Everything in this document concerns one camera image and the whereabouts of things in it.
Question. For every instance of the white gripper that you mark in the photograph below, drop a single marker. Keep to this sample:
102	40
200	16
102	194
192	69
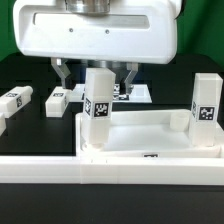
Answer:
140	31

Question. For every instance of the white desk top tray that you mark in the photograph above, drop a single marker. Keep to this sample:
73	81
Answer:
148	134

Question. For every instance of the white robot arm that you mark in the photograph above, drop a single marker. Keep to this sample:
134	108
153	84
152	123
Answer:
90	5

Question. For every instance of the white marker base plate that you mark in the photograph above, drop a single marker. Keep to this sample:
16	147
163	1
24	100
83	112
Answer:
140	94

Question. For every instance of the white front obstacle rail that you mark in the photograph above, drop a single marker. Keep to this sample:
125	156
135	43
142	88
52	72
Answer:
71	170

